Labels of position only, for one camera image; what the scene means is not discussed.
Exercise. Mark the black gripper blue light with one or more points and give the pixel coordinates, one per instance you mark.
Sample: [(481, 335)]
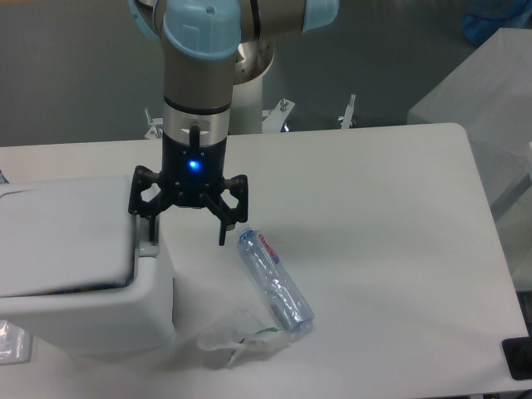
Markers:
[(190, 178)]

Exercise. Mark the white trash can lid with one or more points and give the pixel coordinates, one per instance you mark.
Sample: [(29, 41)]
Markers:
[(66, 235)]

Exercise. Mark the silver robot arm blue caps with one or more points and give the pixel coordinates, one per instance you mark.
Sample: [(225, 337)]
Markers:
[(200, 41)]

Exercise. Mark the white trash can body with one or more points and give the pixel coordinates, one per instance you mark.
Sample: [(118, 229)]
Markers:
[(89, 321)]

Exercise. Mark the clear plastic water bottle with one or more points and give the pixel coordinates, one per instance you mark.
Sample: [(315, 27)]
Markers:
[(281, 294)]

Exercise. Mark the crumpled clear plastic wrapper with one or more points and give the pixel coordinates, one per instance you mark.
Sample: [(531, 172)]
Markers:
[(239, 335)]

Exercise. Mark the blue object at left edge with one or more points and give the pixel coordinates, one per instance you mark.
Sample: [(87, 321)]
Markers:
[(3, 179)]

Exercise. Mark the clear plastic bag lower left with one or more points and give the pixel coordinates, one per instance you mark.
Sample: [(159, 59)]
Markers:
[(16, 344)]

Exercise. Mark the blue bag top right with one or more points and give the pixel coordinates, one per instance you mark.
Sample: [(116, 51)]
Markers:
[(484, 18)]

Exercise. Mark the black device at table edge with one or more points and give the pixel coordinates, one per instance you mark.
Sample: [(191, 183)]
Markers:
[(517, 352)]

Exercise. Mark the white metal base frame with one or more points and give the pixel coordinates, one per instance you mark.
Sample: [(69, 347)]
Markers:
[(272, 121)]

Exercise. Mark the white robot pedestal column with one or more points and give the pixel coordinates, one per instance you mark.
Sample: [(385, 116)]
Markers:
[(253, 62)]

